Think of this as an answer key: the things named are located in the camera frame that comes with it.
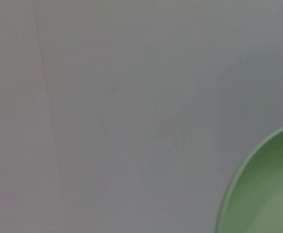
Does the green plate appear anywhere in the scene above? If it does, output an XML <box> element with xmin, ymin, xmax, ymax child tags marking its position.
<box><xmin>214</xmin><ymin>122</ymin><xmax>283</xmax><ymax>233</ymax></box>

